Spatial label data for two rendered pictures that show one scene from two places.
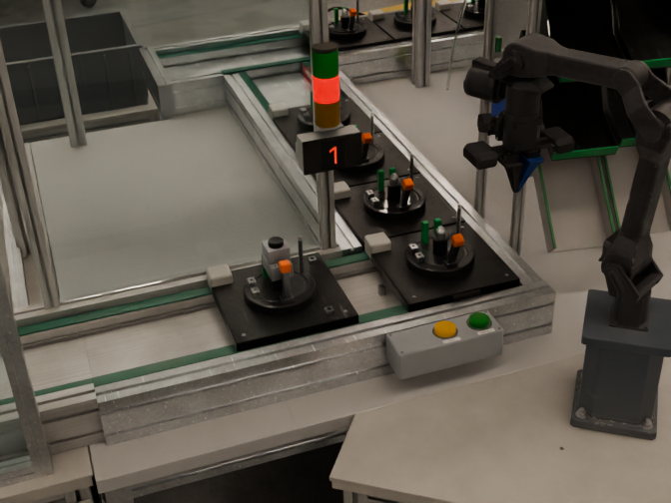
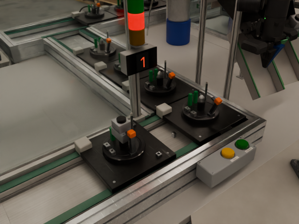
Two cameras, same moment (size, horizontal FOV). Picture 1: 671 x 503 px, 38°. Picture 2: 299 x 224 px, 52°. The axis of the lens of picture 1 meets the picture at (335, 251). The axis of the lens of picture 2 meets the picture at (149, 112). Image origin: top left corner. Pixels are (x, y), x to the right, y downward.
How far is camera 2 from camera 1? 0.94 m
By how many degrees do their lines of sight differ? 15
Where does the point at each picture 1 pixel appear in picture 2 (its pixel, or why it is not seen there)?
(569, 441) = not seen: outside the picture
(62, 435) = not seen: outside the picture
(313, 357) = (160, 187)
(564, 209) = (255, 76)
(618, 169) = not seen: hidden behind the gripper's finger
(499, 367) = (250, 166)
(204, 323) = (80, 176)
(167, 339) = (59, 192)
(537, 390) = (276, 176)
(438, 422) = (240, 209)
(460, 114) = (157, 45)
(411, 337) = (212, 162)
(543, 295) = (262, 123)
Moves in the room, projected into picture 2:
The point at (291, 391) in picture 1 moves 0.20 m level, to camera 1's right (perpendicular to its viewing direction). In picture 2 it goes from (148, 210) to (208, 192)
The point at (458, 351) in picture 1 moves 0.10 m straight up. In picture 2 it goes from (237, 164) to (242, 140)
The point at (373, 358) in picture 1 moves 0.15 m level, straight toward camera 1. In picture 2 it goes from (189, 177) to (210, 215)
